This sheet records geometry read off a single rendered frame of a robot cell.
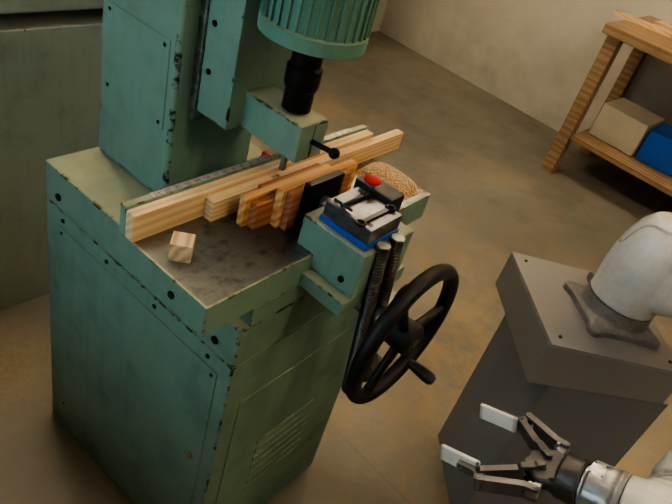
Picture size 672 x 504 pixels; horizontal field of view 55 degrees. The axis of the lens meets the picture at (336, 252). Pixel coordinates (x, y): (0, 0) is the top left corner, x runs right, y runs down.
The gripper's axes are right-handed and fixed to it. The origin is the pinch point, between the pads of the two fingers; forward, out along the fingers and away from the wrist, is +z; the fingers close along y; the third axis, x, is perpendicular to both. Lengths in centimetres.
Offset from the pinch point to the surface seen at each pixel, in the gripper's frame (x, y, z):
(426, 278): -29.4, 3.9, 6.8
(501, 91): 9, -336, 160
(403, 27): -30, -341, 245
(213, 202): -40, 19, 39
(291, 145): -47, 6, 33
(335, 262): -30.6, 9.6, 20.6
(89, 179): -38, 21, 73
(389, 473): 59, -35, 41
